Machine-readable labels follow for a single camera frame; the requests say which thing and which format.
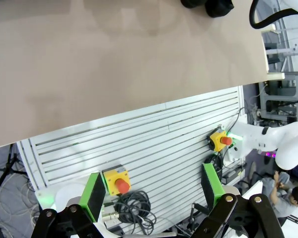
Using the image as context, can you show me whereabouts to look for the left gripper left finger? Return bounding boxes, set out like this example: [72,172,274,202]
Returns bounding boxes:
[31,172,107,238]

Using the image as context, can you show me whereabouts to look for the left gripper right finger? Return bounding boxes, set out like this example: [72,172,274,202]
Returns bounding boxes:
[191,163,286,238]

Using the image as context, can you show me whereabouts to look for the black leather loafer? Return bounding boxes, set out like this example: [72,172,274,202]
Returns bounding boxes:
[180,0,207,8]
[204,0,236,18]

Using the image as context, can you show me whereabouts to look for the yellow emergency stop button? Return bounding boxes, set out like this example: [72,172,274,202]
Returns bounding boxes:
[101,164,133,197]
[207,124,236,153]

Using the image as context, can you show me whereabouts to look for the person in grey shirt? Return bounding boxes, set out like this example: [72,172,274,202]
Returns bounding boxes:
[269,170,298,219]

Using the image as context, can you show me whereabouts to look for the grey metal rack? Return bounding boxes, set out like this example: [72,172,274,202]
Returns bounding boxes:
[259,73,298,126]

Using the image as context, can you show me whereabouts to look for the coiled black cable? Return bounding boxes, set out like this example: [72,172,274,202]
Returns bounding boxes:
[113,190,157,236]

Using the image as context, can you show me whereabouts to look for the slotted aluminium base plate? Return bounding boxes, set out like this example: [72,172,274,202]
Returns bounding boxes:
[16,85,248,238]

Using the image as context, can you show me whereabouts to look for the black camera tripod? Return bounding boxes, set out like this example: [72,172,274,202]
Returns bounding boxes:
[0,143,28,207]

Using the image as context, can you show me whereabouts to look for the thin black gripper cable loop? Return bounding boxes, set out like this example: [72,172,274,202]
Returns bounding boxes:
[249,0,298,30]

